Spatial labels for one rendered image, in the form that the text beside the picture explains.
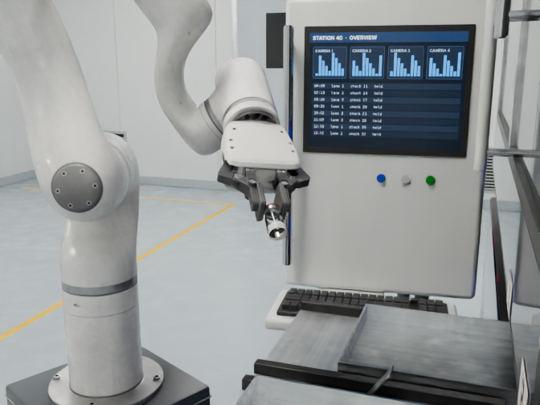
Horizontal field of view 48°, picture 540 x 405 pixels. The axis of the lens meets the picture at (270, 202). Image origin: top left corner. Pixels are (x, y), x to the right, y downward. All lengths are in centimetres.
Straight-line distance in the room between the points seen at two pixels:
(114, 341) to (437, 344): 59
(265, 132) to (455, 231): 84
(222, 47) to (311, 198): 510
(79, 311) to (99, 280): 6
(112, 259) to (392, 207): 82
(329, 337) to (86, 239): 50
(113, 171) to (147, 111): 615
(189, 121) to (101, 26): 639
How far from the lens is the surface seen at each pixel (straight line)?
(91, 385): 104
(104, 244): 97
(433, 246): 158
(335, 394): 95
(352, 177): 155
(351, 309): 127
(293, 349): 114
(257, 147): 80
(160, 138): 698
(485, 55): 126
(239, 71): 94
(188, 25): 91
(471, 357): 116
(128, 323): 101
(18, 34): 94
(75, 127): 90
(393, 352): 115
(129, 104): 714
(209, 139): 93
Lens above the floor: 140
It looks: 13 degrees down
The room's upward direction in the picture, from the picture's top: straight up
